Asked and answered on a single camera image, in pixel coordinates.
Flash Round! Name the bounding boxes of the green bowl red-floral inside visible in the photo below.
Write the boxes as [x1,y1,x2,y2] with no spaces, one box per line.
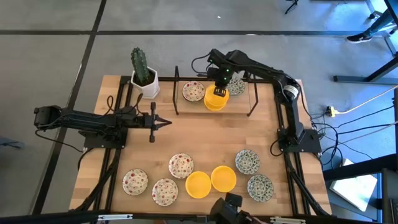
[168,152,195,180]
[121,168,149,197]
[182,80,206,103]
[151,177,179,207]

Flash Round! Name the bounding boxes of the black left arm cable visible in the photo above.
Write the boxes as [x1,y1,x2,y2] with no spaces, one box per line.
[105,92,144,116]

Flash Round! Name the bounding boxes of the black side table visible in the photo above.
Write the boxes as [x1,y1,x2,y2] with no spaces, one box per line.
[323,154,398,224]

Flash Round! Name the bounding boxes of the black aluminium table frame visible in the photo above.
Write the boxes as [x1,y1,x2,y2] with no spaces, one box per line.
[70,75,332,218]

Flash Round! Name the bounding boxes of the blue-green patterned mini bowl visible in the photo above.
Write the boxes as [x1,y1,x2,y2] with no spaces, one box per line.
[234,149,261,175]
[226,77,246,96]
[247,174,275,203]

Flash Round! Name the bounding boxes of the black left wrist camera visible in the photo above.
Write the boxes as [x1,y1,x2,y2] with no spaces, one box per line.
[119,105,137,118]

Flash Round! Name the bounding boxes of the yellow power strip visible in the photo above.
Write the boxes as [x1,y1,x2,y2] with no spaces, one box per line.
[325,105,340,118]

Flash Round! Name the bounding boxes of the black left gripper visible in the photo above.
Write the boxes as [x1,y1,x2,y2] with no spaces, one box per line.
[134,101,173,143]

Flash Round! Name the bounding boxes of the yellow plastic mini bowl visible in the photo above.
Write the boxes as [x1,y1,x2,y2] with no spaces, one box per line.
[185,170,213,200]
[203,98,228,112]
[204,84,230,106]
[210,165,238,193]

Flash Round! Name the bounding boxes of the black front crossbeam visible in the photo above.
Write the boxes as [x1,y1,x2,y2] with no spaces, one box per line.
[0,210,398,224]

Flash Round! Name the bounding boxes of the person's shoe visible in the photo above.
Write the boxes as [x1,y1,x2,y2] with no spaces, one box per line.
[346,33,373,44]

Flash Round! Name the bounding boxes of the dark grey floor object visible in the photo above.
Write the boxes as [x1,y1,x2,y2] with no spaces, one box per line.
[0,136,25,149]

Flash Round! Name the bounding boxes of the white flat box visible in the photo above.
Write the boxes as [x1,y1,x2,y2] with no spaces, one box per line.
[329,158,379,212]

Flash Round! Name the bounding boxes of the person's leg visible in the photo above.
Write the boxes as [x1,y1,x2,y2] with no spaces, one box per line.
[362,7,398,38]

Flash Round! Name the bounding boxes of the silver metal bracket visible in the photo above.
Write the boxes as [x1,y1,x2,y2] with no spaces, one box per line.
[269,217,307,224]
[98,213,134,221]

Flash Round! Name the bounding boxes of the green cactus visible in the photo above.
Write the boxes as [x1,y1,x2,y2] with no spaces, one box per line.
[130,47,150,85]

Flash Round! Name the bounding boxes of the black rack with wooden shelf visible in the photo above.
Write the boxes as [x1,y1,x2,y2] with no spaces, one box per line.
[172,65,259,118]

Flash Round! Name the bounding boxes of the dark desk leg frame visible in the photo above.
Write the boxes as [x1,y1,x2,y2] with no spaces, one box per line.
[333,55,398,85]

